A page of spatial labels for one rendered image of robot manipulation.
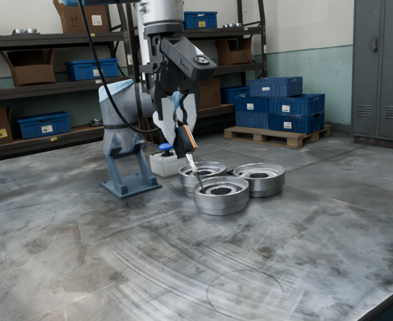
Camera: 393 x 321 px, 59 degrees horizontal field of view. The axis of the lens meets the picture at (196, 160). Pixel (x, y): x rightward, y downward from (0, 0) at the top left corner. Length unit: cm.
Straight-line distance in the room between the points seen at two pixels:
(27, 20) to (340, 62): 385
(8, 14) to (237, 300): 443
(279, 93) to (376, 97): 107
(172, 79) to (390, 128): 368
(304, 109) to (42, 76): 293
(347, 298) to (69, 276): 35
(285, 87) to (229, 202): 388
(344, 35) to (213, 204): 453
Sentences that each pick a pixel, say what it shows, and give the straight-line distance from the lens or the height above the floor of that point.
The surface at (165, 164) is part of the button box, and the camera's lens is 85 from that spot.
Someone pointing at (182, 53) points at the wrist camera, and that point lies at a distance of 59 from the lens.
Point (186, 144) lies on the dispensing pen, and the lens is 63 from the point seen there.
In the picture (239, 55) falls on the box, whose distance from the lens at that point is 524.
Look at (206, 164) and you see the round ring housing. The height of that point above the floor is 83.
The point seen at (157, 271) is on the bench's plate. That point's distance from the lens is 49.
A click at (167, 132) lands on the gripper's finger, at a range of 64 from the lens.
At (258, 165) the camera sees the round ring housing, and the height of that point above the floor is 84.
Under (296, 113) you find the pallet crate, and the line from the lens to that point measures 437.
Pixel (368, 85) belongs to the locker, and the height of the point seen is 68.
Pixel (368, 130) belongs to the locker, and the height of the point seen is 17.
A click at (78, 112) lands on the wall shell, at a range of 471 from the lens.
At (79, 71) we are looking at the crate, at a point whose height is 111.
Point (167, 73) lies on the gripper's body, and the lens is 63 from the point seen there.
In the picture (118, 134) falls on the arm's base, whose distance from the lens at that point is 115.
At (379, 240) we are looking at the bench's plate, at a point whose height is 80.
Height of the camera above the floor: 106
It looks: 15 degrees down
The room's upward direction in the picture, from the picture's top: 5 degrees counter-clockwise
